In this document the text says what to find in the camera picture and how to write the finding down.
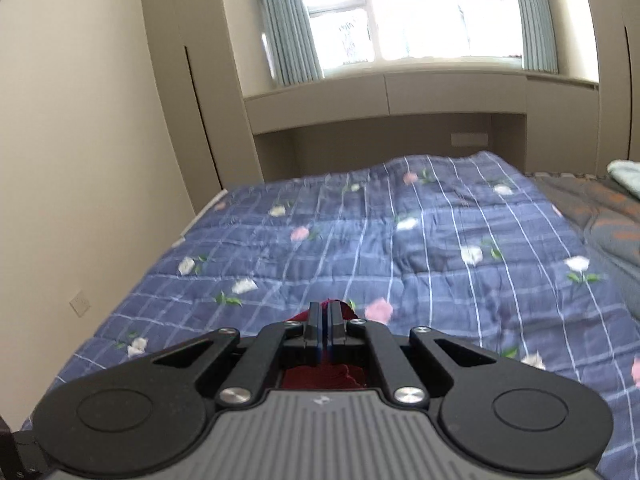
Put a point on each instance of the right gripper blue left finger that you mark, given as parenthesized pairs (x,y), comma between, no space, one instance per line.
(313,333)

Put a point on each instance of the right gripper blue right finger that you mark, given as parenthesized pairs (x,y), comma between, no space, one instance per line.
(339,341)

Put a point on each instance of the red long sleeve shirt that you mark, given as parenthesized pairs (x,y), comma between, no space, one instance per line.
(325,375)

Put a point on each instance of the blue plaid floral quilt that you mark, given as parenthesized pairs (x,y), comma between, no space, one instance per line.
(466,245)

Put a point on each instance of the white socket under desk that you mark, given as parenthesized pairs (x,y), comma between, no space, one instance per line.
(469,140)

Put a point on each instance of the beige window desk cabinet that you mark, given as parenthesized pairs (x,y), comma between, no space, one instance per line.
(535,122)

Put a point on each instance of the left teal curtain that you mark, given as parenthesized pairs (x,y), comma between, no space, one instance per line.
(293,56)

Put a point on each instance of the teal curtain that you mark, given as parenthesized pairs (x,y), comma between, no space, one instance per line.
(539,46)
(293,56)

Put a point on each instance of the dark quilted mattress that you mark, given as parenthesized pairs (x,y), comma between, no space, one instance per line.
(604,215)

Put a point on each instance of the beige left wardrobe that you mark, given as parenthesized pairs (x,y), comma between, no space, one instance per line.
(201,96)

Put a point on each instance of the beige wardrobe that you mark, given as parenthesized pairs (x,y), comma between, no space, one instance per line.
(201,96)
(616,27)

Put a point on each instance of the window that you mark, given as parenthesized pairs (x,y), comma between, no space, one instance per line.
(366,33)

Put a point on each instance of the light floral pillow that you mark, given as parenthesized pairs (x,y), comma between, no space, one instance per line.
(627,174)

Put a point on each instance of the right teal curtain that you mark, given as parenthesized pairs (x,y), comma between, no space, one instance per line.
(539,46)

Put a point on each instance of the beige right wardrobe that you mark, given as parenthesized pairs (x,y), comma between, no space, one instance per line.
(616,27)

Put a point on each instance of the white wall socket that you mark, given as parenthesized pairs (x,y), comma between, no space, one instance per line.
(80,304)

